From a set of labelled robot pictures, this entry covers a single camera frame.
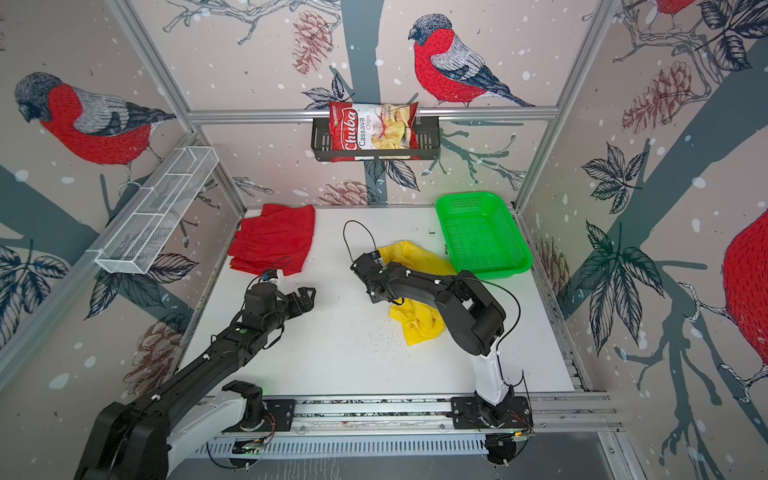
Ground green plastic basket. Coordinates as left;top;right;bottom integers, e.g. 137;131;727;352
435;192;533;280

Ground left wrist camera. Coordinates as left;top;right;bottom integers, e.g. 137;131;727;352
259;269;284;283

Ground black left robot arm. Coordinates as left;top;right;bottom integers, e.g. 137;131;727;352
75;283;316;479

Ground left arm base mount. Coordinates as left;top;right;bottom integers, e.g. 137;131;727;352
222;380;296;433

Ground black wall shelf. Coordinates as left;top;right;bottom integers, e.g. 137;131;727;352
311;116;441;162

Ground red shorts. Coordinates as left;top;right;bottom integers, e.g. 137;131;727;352
228;204;316;276

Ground yellow shorts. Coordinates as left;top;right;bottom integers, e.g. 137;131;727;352
378;241;456;346

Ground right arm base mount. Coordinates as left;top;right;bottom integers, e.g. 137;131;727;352
450;390;534;431

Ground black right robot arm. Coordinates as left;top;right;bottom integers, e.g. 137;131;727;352
350;252;514;407

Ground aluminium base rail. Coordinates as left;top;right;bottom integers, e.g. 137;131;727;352
264;391;623;437

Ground red chips bag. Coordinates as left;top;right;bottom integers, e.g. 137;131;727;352
329;102;419;153

